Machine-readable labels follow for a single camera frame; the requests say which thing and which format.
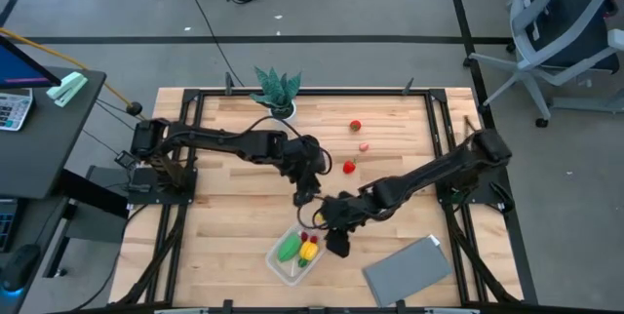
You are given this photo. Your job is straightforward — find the black keyboard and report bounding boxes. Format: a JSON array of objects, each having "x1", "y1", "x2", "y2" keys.
[{"x1": 0, "y1": 199, "x2": 20, "y2": 253}]

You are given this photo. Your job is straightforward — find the grey mesh office chair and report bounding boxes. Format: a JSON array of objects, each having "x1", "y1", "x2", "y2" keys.
[{"x1": 468, "y1": 0, "x2": 624, "y2": 129}]

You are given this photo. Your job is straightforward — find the clear plastic tupperware container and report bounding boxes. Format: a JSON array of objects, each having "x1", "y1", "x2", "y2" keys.
[{"x1": 264, "y1": 223, "x2": 327, "y2": 288}]

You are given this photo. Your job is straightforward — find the mint green stapler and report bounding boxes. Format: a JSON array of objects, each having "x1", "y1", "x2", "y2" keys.
[{"x1": 45, "y1": 70, "x2": 90, "y2": 108}]

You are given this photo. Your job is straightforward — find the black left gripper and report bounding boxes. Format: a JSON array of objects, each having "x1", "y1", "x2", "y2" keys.
[{"x1": 280, "y1": 134, "x2": 328, "y2": 209}]

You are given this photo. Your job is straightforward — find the long black floor cable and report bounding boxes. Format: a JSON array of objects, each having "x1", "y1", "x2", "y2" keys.
[{"x1": 177, "y1": 0, "x2": 245, "y2": 89}]

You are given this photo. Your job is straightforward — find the grey container lid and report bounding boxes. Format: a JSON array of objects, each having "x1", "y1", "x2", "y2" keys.
[{"x1": 362, "y1": 234, "x2": 454, "y2": 309}]

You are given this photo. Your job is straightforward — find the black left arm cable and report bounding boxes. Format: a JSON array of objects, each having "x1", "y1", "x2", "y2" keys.
[{"x1": 233, "y1": 114, "x2": 334, "y2": 177}]

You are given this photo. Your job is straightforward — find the black computer mouse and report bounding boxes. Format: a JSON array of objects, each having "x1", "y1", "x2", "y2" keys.
[{"x1": 0, "y1": 243, "x2": 43, "y2": 294}]

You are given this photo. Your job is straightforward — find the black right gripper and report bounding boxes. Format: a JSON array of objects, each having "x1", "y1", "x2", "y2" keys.
[{"x1": 320, "y1": 195, "x2": 365, "y2": 259}]

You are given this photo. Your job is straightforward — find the artificial plant in white pot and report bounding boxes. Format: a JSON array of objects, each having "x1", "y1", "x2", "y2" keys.
[{"x1": 249, "y1": 65, "x2": 303, "y2": 121}]

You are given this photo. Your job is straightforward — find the black desk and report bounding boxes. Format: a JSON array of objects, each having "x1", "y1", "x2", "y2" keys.
[{"x1": 0, "y1": 64, "x2": 107, "y2": 201}]

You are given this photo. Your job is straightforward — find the green oval toy vegetable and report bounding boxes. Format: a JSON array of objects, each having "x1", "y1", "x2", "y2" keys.
[{"x1": 276, "y1": 233, "x2": 302, "y2": 263}]

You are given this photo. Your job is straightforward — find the white calculator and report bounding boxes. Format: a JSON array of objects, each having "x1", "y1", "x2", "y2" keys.
[{"x1": 0, "y1": 87, "x2": 34, "y2": 133}]

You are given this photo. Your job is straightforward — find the yellow toy bell pepper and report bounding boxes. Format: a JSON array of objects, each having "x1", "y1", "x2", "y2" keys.
[{"x1": 296, "y1": 240, "x2": 321, "y2": 269}]

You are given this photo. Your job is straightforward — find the black desk base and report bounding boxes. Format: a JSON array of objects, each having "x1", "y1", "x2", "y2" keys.
[{"x1": 42, "y1": 166, "x2": 131, "y2": 279}]

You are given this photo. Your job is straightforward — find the thick yellow floor cable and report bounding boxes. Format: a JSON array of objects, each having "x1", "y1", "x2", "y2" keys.
[{"x1": 0, "y1": 25, "x2": 134, "y2": 108}]

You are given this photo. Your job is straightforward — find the black aluminium table frame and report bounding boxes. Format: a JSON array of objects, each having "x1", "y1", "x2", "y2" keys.
[{"x1": 109, "y1": 72, "x2": 540, "y2": 314}]

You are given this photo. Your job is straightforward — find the computer monitor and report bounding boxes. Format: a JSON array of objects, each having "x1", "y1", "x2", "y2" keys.
[{"x1": 0, "y1": 35, "x2": 62, "y2": 91}]

